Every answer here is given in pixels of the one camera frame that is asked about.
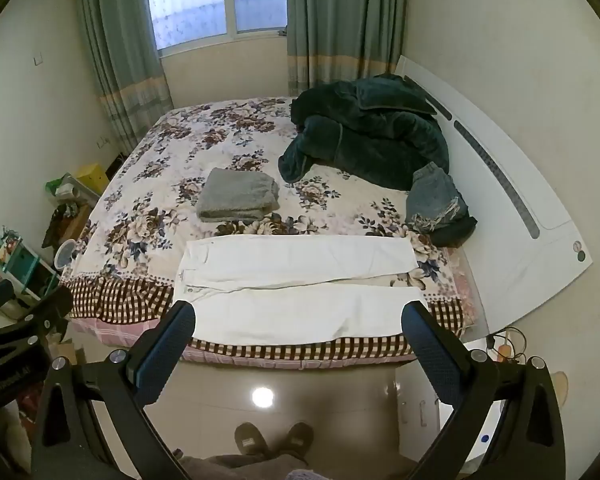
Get yellow box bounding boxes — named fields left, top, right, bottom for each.
left=75, top=162, right=110, bottom=195

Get small white fan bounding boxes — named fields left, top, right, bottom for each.
left=54, top=239, right=78, bottom=273

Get dark green quilted jacket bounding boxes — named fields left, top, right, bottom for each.
left=278, top=74, right=451, bottom=192

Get floral patterned blanket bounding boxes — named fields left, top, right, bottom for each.
left=60, top=96, right=486, bottom=366

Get white bedside cabinet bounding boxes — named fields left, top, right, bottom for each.
left=394, top=364, right=506, bottom=463

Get grey folded pants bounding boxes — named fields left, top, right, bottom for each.
left=196, top=167, right=281, bottom=223

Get white headboard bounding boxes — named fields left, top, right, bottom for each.
left=395, top=55, right=593, bottom=336

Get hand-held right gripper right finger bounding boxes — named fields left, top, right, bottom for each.
left=401, top=301, right=567, bottom=480

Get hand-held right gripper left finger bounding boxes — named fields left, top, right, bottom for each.
left=30, top=301, right=197, bottom=480

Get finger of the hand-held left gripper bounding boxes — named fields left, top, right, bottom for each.
left=0, top=287, right=75, bottom=348

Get window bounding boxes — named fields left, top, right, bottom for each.
left=142, top=0, right=288, bottom=58

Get green striped curtain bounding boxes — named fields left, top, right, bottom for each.
left=286, top=0, right=410, bottom=98
left=75, top=0, right=175, bottom=153

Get grey slipper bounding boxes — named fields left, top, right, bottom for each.
left=282, top=421, right=315, bottom=458
left=234, top=422, right=271, bottom=457

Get cluttered storage shelf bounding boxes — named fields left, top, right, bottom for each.
left=0, top=227, right=61, bottom=321

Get person's grey trouser legs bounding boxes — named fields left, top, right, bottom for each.
left=180, top=452, right=331, bottom=480

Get white pants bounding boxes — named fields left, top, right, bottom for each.
left=172, top=234, right=428, bottom=347

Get green and white bag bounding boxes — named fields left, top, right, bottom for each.
left=44, top=174, right=101, bottom=207

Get ripped blue jeans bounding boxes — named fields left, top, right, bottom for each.
left=405, top=162, right=472, bottom=233

